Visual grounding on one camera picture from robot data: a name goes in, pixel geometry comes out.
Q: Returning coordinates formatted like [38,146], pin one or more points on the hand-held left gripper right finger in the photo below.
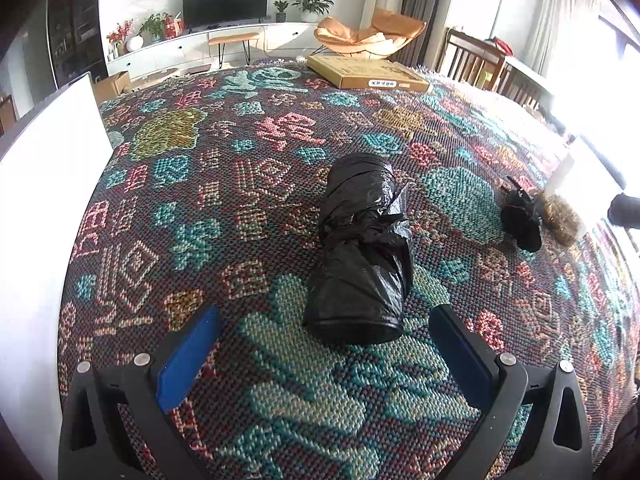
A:
[462,355]

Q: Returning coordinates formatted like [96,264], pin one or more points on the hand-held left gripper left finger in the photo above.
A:
[190,355]

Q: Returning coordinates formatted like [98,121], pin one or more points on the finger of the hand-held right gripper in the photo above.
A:
[625,210]

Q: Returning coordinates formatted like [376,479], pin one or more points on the small black bag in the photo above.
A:
[522,217]

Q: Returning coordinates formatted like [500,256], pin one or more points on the black cloth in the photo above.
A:
[360,260]

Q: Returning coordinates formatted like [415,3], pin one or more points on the white box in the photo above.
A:
[40,240]

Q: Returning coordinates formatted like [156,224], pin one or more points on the clear jar black lid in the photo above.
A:
[561,220]

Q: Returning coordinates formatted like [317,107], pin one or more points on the patterned woven blanket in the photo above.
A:
[250,200]

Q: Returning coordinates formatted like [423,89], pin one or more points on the white curtain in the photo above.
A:
[560,20]

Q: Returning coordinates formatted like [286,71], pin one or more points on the red cloth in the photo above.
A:
[502,46]

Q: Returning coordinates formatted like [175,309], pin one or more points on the cardboard box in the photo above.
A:
[111,87]

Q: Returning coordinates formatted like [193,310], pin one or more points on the grey curtain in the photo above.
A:
[427,5]

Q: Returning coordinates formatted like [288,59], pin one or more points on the yellow flat box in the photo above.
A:
[365,72]

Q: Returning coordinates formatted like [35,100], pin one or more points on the white television cabinet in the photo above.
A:
[165,52]

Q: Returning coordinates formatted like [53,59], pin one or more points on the orange lounge chair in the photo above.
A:
[370,37]

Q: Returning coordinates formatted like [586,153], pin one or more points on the white round vase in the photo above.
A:
[135,43]

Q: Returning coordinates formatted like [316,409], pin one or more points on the wooden hairpin-leg bench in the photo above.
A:
[232,39]

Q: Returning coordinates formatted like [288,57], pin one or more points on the red flower bouquet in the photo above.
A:
[120,37]

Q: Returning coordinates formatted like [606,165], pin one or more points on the red gift box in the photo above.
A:
[175,26]

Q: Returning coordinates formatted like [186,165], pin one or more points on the bushy green potted plant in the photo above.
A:
[154,26]

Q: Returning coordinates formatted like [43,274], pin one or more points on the dark display cabinet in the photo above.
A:
[75,25]

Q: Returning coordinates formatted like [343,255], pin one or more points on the black television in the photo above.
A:
[225,2]

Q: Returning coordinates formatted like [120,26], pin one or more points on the small potted plant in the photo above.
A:
[281,11]

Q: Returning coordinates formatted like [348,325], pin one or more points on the large potted plant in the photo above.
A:
[312,4]

